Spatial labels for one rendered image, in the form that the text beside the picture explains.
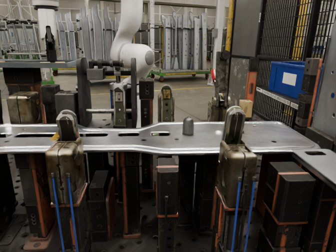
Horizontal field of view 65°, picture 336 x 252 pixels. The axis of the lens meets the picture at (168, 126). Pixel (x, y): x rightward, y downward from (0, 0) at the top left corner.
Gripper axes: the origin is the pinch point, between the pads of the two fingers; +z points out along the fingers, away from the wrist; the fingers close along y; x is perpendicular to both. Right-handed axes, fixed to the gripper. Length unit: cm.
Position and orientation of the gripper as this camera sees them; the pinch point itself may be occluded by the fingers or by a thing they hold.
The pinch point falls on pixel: (51, 55)
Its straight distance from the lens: 106.5
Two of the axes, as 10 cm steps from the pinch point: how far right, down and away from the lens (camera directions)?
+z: -0.2, 9.5, 3.1
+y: 3.8, 2.9, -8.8
